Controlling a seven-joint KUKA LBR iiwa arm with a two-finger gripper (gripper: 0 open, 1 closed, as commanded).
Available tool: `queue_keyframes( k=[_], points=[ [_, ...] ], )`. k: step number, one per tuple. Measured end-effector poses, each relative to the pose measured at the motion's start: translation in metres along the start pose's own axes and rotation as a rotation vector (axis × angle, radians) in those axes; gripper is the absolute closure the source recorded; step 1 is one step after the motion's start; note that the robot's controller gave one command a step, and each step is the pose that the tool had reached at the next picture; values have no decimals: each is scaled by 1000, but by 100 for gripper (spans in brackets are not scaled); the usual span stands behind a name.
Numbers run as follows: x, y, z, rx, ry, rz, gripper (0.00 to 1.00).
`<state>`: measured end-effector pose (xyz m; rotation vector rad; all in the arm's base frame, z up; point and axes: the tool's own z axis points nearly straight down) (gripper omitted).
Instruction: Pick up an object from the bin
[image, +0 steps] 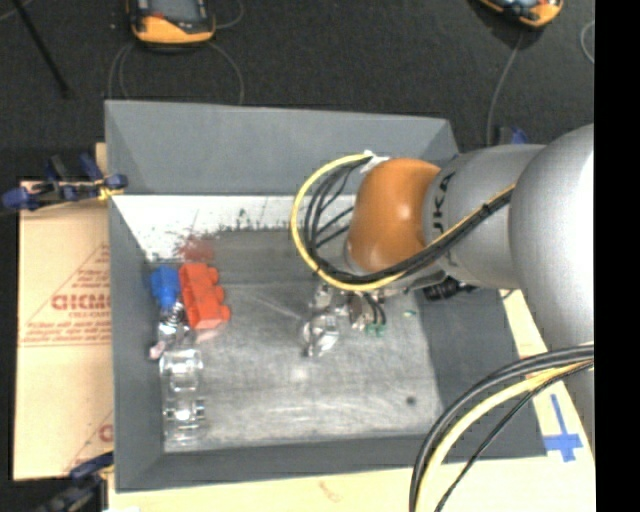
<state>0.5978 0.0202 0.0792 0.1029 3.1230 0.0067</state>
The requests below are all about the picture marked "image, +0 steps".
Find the brown cardboard board, red print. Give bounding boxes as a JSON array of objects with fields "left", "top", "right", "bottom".
[{"left": 12, "top": 179, "right": 116, "bottom": 481}]

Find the black cylinder on white bracket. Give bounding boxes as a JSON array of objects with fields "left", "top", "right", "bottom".
[{"left": 401, "top": 276, "right": 479, "bottom": 320}]

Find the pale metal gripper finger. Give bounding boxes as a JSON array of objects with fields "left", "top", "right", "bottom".
[
  {"left": 310, "top": 284, "right": 342, "bottom": 321},
  {"left": 301, "top": 315, "right": 342, "bottom": 359}
]

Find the clear glass thing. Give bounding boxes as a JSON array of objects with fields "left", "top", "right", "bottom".
[{"left": 158, "top": 347, "right": 207, "bottom": 445}]

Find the shiny silver spring thing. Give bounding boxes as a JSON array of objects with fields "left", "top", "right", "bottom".
[{"left": 157, "top": 300, "right": 192, "bottom": 350}]

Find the grey metal bin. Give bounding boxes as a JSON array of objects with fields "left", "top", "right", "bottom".
[{"left": 103, "top": 99, "right": 547, "bottom": 491}]

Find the blue plastic cap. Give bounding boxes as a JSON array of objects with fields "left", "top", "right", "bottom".
[{"left": 149, "top": 264, "right": 182, "bottom": 310}]

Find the orange-red toy brick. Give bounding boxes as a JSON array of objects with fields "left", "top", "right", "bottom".
[{"left": 178, "top": 262, "right": 233, "bottom": 332}]

